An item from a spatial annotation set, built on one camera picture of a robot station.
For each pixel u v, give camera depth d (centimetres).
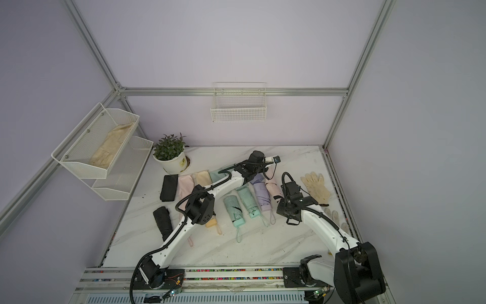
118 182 90
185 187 101
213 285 73
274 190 96
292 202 68
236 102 95
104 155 76
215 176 104
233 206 90
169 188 101
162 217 88
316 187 101
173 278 73
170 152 94
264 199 95
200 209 67
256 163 84
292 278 73
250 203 93
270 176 93
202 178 104
